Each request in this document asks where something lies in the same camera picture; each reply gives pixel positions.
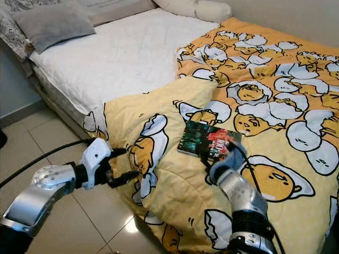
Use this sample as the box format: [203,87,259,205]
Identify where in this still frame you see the white quilted mattress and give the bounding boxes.
[29,8,219,116]

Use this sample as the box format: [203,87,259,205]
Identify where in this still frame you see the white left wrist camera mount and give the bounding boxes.
[81,138,113,190]

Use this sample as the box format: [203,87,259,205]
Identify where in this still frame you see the orange cartoon print blanket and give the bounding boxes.
[82,17,339,254]

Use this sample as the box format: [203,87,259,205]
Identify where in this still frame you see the grey pillow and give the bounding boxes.
[12,2,97,54]

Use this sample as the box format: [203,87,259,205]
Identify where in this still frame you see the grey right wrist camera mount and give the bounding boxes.
[209,142,248,185]

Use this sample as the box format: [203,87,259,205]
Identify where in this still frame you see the dark cover book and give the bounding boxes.
[177,121,243,164]

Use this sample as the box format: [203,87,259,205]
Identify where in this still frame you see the quilted bed base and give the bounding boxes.
[26,56,91,141]

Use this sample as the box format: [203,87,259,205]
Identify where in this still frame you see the beige bolster pillow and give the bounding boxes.
[153,0,233,23]

